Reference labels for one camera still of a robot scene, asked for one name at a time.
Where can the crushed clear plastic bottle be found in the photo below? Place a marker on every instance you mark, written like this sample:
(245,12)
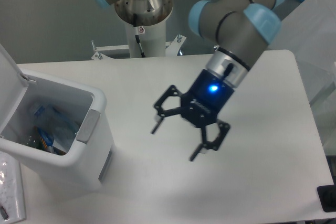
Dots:
(57,124)

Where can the black device at table edge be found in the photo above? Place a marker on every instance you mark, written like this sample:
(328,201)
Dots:
(326,195)

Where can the white trash can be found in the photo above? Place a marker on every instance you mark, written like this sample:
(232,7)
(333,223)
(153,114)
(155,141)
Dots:
(87,161)

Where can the clear plastic sheet tray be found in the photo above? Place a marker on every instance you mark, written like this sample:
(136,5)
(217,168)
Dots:
(13,208)

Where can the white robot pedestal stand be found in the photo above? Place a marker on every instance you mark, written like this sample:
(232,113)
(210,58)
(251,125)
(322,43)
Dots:
(145,37)

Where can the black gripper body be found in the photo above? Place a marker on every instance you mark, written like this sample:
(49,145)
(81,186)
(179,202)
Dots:
(204,100)

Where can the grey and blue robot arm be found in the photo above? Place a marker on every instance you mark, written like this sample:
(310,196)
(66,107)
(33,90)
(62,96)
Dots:
(241,29)

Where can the colourful snack wrapper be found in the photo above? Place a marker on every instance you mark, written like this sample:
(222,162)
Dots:
(47,142)

